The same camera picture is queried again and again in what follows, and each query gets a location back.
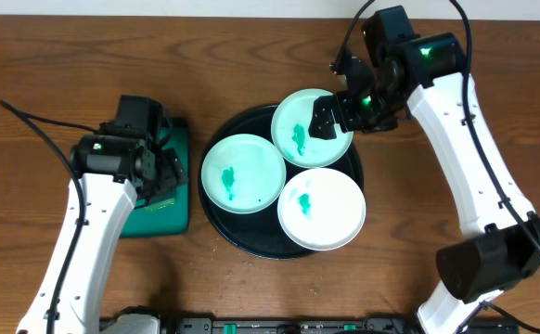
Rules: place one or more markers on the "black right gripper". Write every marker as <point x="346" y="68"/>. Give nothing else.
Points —
<point x="341" y="112"/>

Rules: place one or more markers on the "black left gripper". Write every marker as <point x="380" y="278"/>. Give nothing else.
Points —
<point x="169" y="172"/>

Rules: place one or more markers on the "white stained plate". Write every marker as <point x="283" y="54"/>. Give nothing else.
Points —
<point x="321" y="209"/>

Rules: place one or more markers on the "green yellow sponge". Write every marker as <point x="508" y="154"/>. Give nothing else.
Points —
<point x="153" y="206"/>

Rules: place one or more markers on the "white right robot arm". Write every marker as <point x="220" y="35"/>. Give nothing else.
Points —
<point x="428" y="78"/>

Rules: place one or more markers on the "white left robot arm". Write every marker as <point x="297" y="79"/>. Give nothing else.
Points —
<point x="122" y="187"/>

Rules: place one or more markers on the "green rectangular water tray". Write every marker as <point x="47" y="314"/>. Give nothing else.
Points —
<point x="172" y="220"/>

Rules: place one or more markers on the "round black tray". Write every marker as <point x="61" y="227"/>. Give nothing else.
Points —
<point x="260" y="233"/>

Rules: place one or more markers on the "mint green stained plate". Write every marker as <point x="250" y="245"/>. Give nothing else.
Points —
<point x="290" y="132"/>

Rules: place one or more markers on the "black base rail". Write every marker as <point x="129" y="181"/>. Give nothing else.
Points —
<point x="390" y="325"/>

